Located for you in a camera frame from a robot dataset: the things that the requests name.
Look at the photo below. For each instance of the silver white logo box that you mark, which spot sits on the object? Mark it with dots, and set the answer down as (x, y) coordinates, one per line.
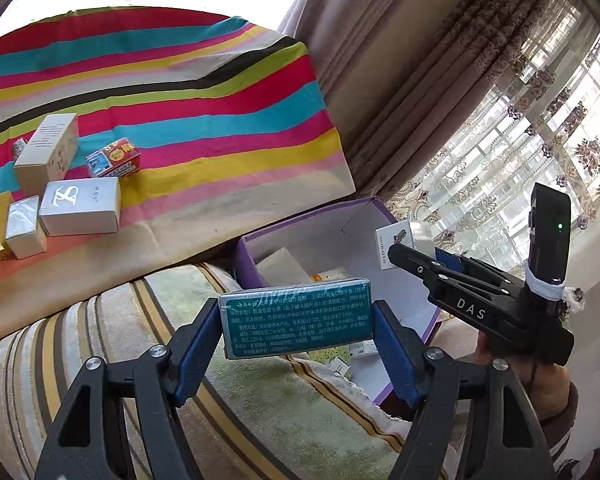
(80, 205)

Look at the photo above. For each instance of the small foil-wrapped object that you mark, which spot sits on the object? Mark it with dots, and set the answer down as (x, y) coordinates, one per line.
(20, 147)

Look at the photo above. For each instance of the brown curtain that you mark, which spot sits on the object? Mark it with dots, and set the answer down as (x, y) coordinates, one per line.
(405, 60)

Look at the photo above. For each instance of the colourful striped cloth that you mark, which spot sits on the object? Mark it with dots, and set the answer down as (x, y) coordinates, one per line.
(205, 110)

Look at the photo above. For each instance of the person's right forearm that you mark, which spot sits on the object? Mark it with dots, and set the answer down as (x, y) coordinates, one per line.
(565, 435)

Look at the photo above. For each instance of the white box silver top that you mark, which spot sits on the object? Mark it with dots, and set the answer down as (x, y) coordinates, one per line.
(397, 245)

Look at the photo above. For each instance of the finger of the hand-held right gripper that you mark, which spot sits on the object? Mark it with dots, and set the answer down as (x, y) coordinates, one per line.
(415, 260)
(447, 259)

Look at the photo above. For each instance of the silver foil box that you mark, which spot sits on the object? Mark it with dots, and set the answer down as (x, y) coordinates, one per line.
(25, 227)

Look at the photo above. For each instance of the beige striped plush blanket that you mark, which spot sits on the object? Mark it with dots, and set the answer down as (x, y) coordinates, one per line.
(260, 420)

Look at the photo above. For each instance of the tall white box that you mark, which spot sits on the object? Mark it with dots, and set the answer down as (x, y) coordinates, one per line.
(285, 267)

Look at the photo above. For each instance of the person's right hand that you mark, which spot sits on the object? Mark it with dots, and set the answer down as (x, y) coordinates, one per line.
(550, 390)

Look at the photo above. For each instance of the floral lace curtain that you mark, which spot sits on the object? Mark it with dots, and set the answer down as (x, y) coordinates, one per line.
(530, 160)

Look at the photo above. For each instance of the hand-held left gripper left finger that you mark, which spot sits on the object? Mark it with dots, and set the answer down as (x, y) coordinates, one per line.
(197, 350)

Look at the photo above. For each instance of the large white text box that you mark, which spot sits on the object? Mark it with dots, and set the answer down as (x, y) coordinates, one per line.
(42, 155)

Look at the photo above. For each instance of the purple cardboard box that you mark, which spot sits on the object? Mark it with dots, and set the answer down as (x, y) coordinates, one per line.
(330, 230)

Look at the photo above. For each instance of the teal box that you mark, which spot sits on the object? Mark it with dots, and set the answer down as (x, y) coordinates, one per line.
(295, 320)

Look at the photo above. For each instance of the orange and white box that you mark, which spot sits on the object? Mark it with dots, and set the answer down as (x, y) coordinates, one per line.
(330, 275)

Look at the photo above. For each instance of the red and blue box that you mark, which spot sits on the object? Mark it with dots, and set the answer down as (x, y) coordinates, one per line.
(115, 157)

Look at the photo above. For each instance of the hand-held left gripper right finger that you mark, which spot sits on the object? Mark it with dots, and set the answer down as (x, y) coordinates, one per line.
(397, 355)

